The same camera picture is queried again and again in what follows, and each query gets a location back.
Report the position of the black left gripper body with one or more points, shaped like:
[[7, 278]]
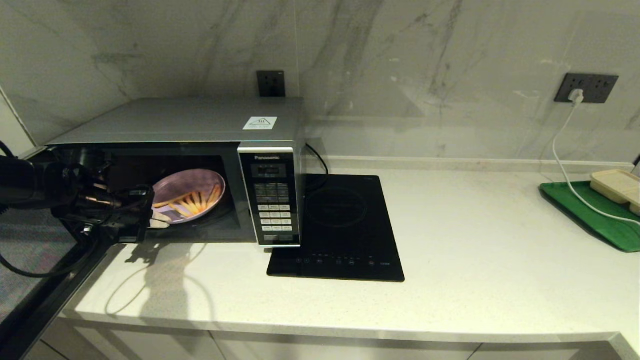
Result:
[[135, 220]]

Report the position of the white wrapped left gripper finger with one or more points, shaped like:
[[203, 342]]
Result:
[[160, 221]]

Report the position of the silver Panasonic microwave oven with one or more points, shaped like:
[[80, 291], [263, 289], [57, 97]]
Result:
[[175, 120]]

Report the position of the wide black wall socket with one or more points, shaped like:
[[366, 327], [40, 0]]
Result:
[[600, 88]]

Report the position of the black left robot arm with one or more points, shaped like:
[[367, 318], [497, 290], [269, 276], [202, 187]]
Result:
[[25, 185]]

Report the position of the black induction cooktop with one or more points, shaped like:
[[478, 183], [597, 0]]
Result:
[[350, 225]]

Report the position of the black glass microwave door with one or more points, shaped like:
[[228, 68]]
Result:
[[30, 300]]

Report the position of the green plastic tray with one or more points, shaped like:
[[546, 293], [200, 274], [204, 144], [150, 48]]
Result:
[[600, 225]]

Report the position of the small black wall socket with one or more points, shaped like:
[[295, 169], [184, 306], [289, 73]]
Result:
[[271, 83]]

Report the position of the white warning sticker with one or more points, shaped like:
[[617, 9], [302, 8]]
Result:
[[260, 123]]

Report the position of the purple plastic plate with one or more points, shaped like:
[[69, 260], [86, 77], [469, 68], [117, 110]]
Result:
[[185, 182]]

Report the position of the white power plug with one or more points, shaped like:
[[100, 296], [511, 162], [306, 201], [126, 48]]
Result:
[[576, 96]]

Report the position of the orange french fry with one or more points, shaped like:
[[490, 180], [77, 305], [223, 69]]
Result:
[[170, 202], [196, 202], [215, 194], [190, 205], [181, 210], [202, 200]]

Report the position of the beige lunch box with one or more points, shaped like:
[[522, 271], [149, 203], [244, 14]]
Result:
[[616, 185]]

